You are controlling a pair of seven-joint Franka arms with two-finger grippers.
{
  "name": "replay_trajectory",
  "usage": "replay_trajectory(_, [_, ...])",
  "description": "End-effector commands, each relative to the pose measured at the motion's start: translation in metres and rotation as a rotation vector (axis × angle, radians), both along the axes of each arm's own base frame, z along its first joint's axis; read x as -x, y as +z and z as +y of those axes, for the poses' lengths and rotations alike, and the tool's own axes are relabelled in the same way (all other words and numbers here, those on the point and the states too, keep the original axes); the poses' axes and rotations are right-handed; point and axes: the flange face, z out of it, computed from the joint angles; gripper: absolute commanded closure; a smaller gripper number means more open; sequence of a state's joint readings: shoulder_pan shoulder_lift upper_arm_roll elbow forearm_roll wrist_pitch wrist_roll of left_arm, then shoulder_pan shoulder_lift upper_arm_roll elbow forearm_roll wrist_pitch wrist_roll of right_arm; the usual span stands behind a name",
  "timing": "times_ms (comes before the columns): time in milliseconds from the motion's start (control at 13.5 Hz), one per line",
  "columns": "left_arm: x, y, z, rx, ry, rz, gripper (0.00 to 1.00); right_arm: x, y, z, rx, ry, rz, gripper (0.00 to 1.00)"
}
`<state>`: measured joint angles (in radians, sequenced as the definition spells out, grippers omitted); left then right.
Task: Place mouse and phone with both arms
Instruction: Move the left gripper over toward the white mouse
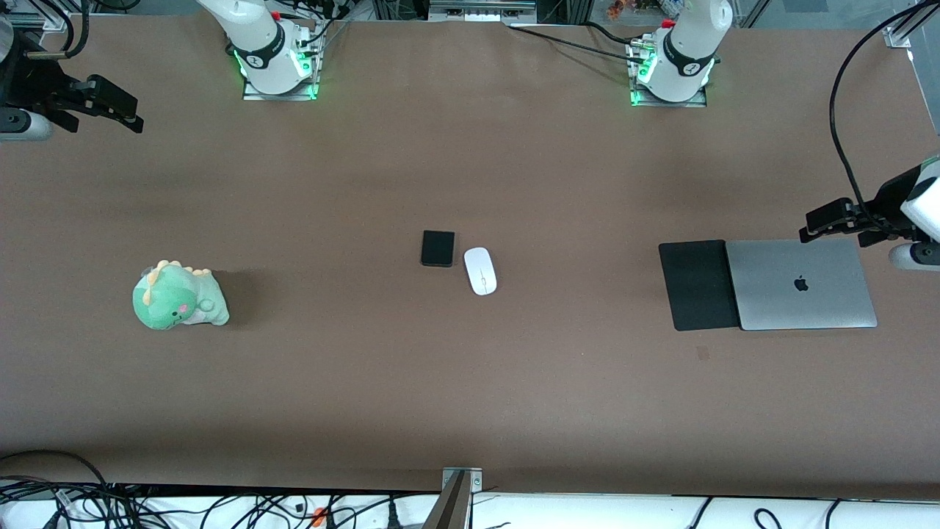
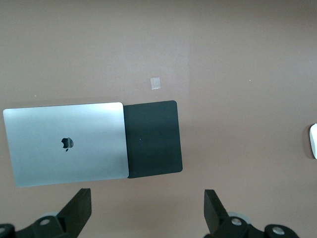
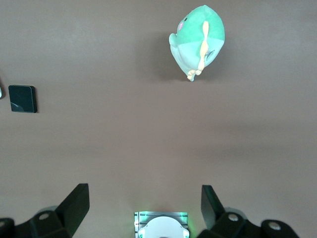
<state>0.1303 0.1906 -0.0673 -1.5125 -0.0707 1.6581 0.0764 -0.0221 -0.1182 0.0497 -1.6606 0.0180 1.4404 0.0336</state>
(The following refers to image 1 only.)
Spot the silver closed laptop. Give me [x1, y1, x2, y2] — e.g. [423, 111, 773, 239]
[725, 238, 879, 331]

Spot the green dinosaur plush toy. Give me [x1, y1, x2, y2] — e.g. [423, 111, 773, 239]
[132, 259, 231, 331]

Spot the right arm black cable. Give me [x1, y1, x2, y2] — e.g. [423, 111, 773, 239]
[40, 0, 93, 61]

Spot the grey side panel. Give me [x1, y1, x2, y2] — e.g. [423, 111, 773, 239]
[909, 44, 940, 137]

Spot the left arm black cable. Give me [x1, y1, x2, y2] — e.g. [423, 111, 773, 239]
[829, 0, 940, 225]

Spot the grey power strip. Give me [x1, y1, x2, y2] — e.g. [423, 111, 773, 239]
[428, 0, 538, 23]

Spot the black looped floor cable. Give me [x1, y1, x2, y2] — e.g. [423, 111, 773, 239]
[0, 450, 112, 492]

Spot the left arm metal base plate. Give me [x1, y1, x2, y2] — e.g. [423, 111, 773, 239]
[628, 37, 709, 109]

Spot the aluminium frame profile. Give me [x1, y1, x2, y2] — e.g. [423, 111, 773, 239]
[0, 0, 74, 32]
[883, 0, 940, 49]

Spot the white computer mouse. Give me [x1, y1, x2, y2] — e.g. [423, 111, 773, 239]
[463, 247, 498, 296]

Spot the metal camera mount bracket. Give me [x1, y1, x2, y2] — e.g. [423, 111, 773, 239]
[422, 467, 483, 529]

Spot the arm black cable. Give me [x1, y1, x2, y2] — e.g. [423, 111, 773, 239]
[40, 0, 93, 61]
[829, 0, 940, 225]

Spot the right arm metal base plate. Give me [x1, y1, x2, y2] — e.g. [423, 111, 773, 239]
[242, 33, 324, 101]

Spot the long black table cable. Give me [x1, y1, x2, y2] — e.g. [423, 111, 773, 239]
[507, 24, 647, 65]

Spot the black mouse pad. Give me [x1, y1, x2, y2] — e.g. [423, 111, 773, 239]
[658, 240, 742, 332]

